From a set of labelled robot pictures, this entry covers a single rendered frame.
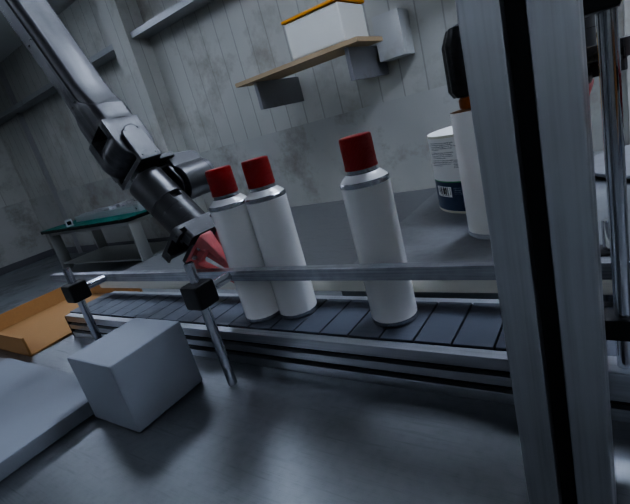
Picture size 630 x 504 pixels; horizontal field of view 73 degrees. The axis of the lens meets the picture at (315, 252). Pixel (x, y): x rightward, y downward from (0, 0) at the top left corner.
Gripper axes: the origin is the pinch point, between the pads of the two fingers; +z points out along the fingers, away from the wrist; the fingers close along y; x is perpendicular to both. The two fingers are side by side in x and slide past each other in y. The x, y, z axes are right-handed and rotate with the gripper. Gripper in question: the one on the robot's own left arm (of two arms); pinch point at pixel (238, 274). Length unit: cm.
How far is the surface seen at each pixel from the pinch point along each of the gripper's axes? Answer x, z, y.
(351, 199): -22.9, 6.7, -2.7
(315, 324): -6.9, 12.6, -2.9
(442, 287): -19.4, 19.9, 2.7
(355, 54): 46, -102, 263
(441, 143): -19.4, 6.1, 38.8
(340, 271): -17.3, 10.8, -5.1
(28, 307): 66, -42, 1
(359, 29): 34, -113, 271
